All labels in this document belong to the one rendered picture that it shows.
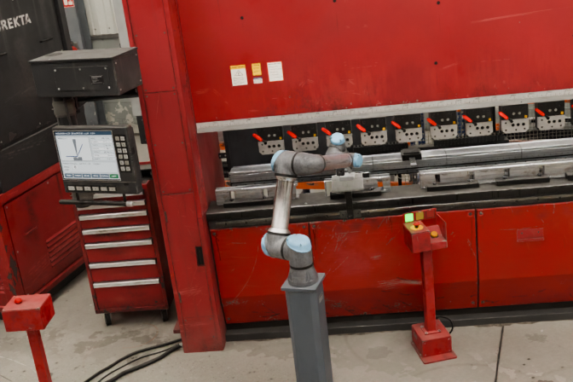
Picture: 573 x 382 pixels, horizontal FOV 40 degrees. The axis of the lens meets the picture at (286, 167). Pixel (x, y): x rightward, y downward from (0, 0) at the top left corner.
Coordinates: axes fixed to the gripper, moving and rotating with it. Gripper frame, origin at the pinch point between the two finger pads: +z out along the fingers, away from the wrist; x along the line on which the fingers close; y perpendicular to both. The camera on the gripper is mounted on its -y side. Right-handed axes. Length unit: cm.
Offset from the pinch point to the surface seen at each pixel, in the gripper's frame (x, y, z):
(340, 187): 1.6, -10.3, -2.4
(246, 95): 53, 34, -34
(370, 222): -13.2, -20.1, 23.2
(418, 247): -41, -44, 9
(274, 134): 39.2, 19.6, -14.8
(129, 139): 98, -23, -81
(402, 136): -33.6, 20.2, -5.5
